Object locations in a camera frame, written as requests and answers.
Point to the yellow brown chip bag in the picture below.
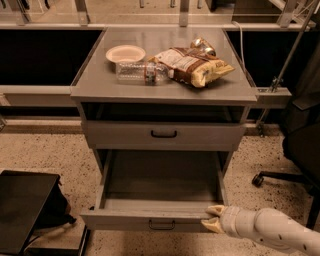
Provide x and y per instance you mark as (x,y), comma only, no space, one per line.
(192,66)

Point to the metal railing frame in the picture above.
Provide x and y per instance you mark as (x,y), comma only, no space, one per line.
(85,15)

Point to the white paper bowl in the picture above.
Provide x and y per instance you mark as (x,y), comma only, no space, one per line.
(125,53)

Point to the grey top drawer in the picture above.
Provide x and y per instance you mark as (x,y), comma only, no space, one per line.
(162,135)

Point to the metal diagonal rod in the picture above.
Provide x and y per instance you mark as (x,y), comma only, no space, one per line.
(274,96)

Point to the shiny metal can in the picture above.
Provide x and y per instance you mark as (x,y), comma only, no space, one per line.
(203,45)

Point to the clear plastic water bottle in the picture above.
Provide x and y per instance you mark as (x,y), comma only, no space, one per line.
(147,72)

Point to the grey drawer cabinet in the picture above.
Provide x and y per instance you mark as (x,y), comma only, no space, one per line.
(100,96)

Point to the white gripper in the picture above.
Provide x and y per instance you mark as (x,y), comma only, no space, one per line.
(231,218)

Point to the black office chair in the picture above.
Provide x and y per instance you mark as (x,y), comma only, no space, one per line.
(301,128)

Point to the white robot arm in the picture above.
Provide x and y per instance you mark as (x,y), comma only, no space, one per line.
(268,227)

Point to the grey drawer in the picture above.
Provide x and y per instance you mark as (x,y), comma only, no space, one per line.
(162,135)
(156,191)

